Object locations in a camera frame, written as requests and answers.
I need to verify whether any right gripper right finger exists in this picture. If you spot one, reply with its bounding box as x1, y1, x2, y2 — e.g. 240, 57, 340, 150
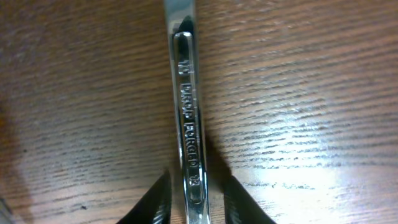
223, 176, 276, 224

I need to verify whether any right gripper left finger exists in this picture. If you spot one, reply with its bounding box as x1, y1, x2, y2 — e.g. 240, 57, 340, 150
117, 170, 172, 224

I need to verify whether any chrome combination wrench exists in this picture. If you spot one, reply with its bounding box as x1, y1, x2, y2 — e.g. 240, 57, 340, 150
164, 0, 211, 224

